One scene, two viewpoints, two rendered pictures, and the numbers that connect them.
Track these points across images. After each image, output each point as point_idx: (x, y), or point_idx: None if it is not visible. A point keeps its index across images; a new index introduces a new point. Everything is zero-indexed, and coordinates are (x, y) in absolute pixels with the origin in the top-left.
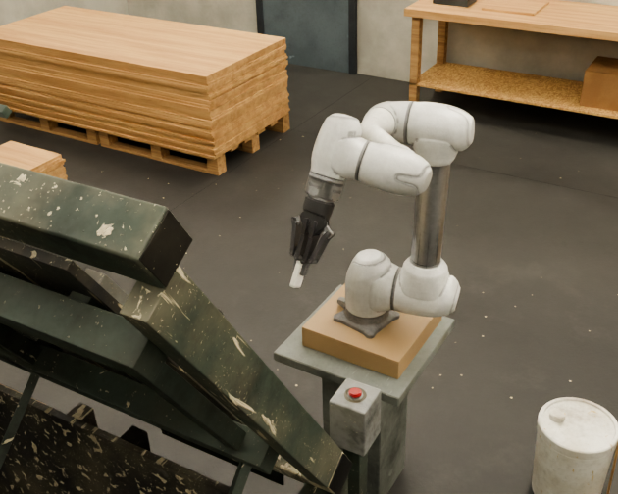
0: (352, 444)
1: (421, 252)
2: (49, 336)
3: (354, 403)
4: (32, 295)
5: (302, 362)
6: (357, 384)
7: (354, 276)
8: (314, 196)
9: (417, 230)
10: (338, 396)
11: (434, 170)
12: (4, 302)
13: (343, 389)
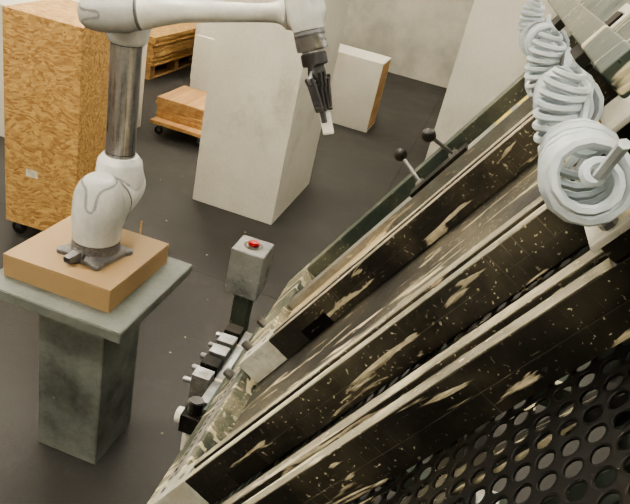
0: (264, 283)
1: (134, 141)
2: None
3: (264, 247)
4: None
5: (139, 314)
6: (240, 243)
7: (115, 201)
8: (322, 48)
9: (131, 121)
10: (257, 253)
11: (142, 50)
12: None
13: (248, 250)
